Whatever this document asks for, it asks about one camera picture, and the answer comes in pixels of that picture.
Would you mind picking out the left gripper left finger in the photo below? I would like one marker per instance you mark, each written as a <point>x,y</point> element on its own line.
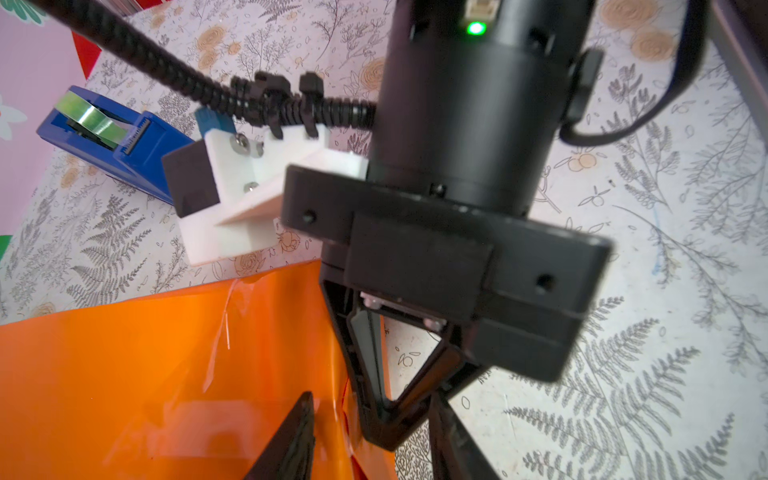
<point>290,452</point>

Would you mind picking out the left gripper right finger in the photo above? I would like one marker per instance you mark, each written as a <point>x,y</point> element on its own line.
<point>454,453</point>

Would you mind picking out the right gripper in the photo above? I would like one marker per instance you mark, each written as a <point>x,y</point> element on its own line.
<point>519,289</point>

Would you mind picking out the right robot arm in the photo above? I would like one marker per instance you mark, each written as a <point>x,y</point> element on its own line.
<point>469,120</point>

